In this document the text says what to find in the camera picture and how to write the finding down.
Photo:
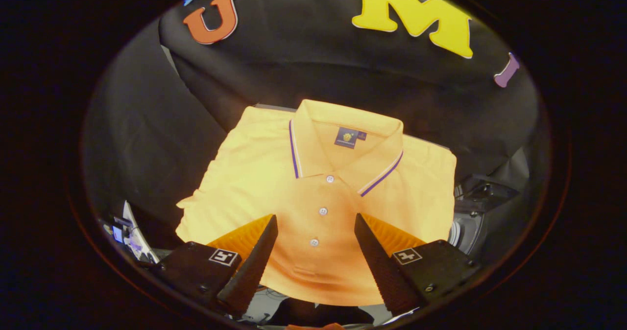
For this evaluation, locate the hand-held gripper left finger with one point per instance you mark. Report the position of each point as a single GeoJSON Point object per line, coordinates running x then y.
{"type": "Point", "coordinates": [250, 276]}

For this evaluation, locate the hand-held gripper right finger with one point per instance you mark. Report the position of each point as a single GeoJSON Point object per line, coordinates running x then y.
{"type": "Point", "coordinates": [382, 271]}

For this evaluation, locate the yellow polo shirt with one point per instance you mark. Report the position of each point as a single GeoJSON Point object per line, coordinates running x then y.
{"type": "Point", "coordinates": [313, 188]}

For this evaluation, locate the dark washing machine lid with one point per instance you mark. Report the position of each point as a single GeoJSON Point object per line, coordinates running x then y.
{"type": "Point", "coordinates": [485, 190]}

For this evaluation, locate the white and blue equipment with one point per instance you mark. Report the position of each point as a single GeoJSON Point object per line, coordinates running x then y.
{"type": "Point", "coordinates": [134, 232]}

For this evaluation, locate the black backdrop cloth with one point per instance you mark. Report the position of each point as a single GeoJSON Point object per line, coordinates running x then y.
{"type": "Point", "coordinates": [318, 65]}

